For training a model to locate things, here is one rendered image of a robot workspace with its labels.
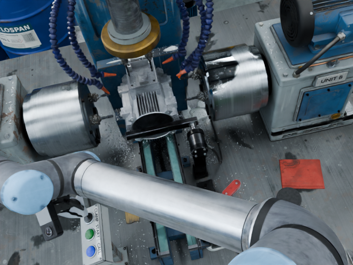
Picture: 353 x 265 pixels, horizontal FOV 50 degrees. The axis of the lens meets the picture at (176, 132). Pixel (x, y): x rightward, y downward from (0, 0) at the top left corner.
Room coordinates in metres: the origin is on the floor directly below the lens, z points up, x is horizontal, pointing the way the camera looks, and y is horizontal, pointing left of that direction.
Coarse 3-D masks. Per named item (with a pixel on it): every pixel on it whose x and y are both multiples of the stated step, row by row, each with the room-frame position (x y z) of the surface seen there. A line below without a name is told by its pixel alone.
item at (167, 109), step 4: (160, 68) 0.97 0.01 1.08; (160, 72) 0.95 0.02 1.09; (124, 76) 0.96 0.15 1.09; (124, 80) 0.95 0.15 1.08; (164, 108) 0.79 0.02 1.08; (168, 108) 0.78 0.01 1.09; (164, 112) 0.78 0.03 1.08; (168, 112) 0.78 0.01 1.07; (128, 116) 0.79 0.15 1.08; (132, 116) 0.78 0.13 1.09; (136, 116) 0.78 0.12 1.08; (128, 120) 0.77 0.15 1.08; (132, 120) 0.77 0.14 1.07; (172, 132) 0.78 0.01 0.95; (140, 140) 0.77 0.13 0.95
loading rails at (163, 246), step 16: (144, 144) 0.77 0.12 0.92; (176, 144) 0.74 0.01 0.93; (144, 160) 0.70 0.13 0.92; (176, 160) 0.68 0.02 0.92; (160, 176) 0.67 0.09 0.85; (176, 176) 0.62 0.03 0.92; (160, 240) 0.40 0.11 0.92; (192, 240) 0.38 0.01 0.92; (160, 256) 0.36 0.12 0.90; (192, 256) 0.36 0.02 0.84
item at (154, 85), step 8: (128, 64) 0.96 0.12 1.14; (136, 64) 0.97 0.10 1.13; (144, 64) 0.97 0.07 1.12; (152, 64) 0.96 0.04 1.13; (144, 72) 0.93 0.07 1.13; (152, 72) 0.93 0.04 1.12; (128, 80) 0.89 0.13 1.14; (136, 80) 0.91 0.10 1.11; (144, 80) 0.89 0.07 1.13; (152, 80) 0.87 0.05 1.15; (136, 88) 0.85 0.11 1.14; (144, 88) 0.85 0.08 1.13; (152, 88) 0.86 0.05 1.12; (160, 88) 0.87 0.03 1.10; (136, 96) 0.85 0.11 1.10
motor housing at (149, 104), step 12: (120, 84) 0.96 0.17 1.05; (168, 84) 0.91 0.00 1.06; (144, 96) 0.85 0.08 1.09; (156, 96) 0.85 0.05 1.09; (168, 96) 0.85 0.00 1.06; (132, 108) 0.82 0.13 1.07; (144, 108) 0.80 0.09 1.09; (156, 108) 0.79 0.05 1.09; (144, 120) 0.86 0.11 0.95; (156, 120) 0.85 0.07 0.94; (168, 120) 0.82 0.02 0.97; (168, 132) 0.78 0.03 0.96
